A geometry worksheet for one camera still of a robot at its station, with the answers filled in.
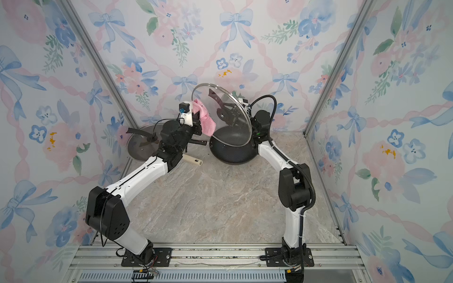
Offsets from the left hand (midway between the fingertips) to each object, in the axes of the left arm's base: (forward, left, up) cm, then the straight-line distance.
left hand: (200, 110), depth 75 cm
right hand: (-1, -8, +3) cm, 9 cm away
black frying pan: (-9, -14, -12) cm, 21 cm away
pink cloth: (-2, -3, -6) cm, 7 cm away
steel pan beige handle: (-7, +7, -25) cm, 27 cm away
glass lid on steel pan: (+11, +40, -33) cm, 53 cm away
